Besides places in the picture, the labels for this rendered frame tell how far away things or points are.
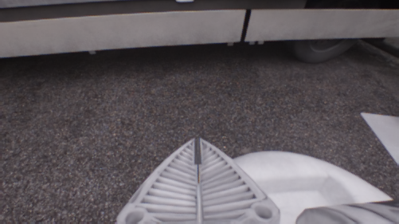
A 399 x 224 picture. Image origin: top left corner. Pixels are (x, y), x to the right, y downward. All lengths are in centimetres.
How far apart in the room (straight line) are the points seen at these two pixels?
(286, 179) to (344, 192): 14
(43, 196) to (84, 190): 18
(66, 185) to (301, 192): 96
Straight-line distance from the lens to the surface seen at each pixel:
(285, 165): 48
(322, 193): 57
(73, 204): 94
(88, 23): 116
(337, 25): 155
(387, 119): 157
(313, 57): 177
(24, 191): 112
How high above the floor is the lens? 76
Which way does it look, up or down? 45 degrees down
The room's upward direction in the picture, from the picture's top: straight up
